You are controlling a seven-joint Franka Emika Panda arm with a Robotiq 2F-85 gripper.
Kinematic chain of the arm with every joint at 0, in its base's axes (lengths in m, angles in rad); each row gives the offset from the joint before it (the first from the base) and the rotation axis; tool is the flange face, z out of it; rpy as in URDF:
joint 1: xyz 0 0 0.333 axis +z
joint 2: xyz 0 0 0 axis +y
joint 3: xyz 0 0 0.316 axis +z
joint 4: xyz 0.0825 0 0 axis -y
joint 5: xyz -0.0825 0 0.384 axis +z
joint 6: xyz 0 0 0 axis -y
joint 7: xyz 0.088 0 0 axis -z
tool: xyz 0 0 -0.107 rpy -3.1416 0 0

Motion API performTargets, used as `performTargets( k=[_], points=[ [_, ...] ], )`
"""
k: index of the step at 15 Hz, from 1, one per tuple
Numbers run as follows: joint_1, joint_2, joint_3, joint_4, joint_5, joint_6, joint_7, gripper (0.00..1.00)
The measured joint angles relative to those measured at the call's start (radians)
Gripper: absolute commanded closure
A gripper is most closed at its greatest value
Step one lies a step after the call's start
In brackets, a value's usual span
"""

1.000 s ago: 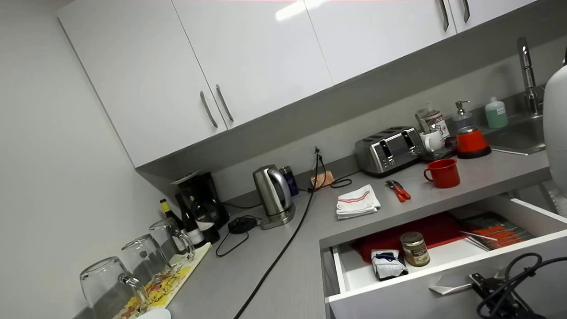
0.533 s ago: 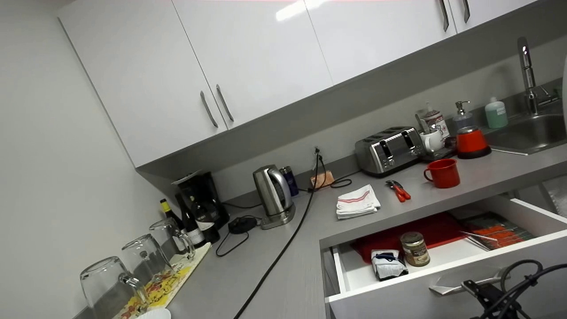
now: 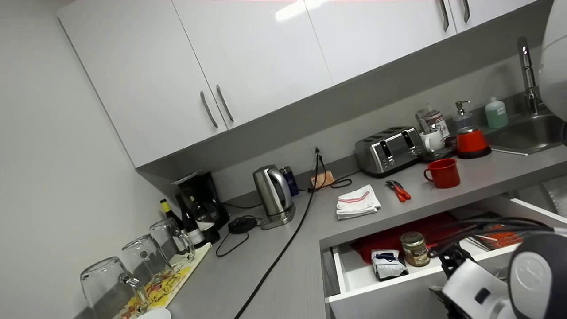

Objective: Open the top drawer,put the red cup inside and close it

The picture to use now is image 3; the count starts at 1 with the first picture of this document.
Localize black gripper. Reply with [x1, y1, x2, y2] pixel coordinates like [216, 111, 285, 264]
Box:
[428, 285, 459, 311]

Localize shallow grey drawer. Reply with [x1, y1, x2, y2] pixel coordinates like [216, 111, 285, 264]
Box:
[320, 194, 567, 319]

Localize red cup with handle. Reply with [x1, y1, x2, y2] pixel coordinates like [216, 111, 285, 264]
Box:
[421, 157, 462, 189]

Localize red drawer liner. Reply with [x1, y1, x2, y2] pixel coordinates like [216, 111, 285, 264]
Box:
[352, 210, 474, 262]

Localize glass jar gold lid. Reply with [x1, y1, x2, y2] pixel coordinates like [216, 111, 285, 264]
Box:
[398, 230, 432, 269]

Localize blue and white packet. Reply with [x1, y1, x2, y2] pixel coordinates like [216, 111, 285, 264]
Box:
[368, 248, 409, 281]

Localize orange striped item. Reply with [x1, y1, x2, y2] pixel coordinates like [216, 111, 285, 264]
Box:
[471, 225, 524, 249]

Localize white folded cloth red stripes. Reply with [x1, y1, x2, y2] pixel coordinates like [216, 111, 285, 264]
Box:
[335, 182, 382, 221]

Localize white utensil mug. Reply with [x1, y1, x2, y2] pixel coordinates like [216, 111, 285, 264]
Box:
[420, 129, 451, 155]

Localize grey base cabinet door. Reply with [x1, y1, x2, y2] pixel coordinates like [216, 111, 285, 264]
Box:
[529, 175, 567, 209]

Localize silver four-slot toaster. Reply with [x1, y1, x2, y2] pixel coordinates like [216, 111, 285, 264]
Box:
[354, 125, 425, 177]

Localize orange sponge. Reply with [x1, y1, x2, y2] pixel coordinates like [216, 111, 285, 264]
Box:
[310, 170, 336, 191]

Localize dark glass jar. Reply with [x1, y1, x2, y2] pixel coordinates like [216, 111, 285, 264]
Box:
[414, 108, 450, 136]

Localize stainless steel sink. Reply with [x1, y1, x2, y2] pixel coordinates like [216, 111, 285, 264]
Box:
[485, 111, 567, 155]

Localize green soap bottle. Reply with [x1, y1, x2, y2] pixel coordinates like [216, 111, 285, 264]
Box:
[483, 95, 510, 131]

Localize stainless steel electric kettle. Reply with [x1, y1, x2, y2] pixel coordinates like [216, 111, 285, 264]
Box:
[251, 164, 297, 230]

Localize black round puck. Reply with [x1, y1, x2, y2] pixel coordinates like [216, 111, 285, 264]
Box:
[226, 214, 258, 235]

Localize chrome sink faucet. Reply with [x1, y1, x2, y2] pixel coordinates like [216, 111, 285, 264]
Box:
[515, 35, 544, 120]

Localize black coffee maker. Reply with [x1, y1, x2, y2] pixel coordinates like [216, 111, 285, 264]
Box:
[171, 170, 230, 246]

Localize yellow printed drying mat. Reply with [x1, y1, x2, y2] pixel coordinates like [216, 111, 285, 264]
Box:
[113, 242, 212, 319]

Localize white glossy cabinet door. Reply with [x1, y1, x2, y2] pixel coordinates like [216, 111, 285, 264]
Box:
[170, 0, 333, 129]
[56, 0, 230, 168]
[448, 0, 538, 33]
[303, 0, 460, 85]

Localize clear upturned glass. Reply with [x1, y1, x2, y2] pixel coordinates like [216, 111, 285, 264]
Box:
[120, 233, 173, 285]
[78, 255, 141, 319]
[147, 218, 196, 262]

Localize dark bottle yellow cap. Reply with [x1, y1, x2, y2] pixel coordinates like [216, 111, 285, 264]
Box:
[157, 198, 184, 237]

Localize white bowl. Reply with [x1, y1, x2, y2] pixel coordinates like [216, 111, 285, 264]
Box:
[138, 306, 173, 319]

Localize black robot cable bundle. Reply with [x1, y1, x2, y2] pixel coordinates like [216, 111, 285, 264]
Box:
[432, 214, 558, 258]

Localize red-handled scissors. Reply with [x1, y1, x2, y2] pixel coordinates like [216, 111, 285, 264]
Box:
[384, 179, 412, 203]

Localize black looped cable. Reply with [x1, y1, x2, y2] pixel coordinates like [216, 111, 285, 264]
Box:
[327, 175, 354, 191]

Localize long black power cable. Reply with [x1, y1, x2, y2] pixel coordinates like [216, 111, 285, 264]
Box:
[232, 147, 326, 319]

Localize thin black puck cable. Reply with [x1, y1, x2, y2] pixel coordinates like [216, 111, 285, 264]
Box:
[212, 228, 253, 258]

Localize silver cabinet door handle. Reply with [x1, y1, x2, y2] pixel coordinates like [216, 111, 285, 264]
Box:
[436, 0, 451, 33]
[198, 90, 219, 131]
[457, 0, 473, 24]
[214, 83, 235, 125]

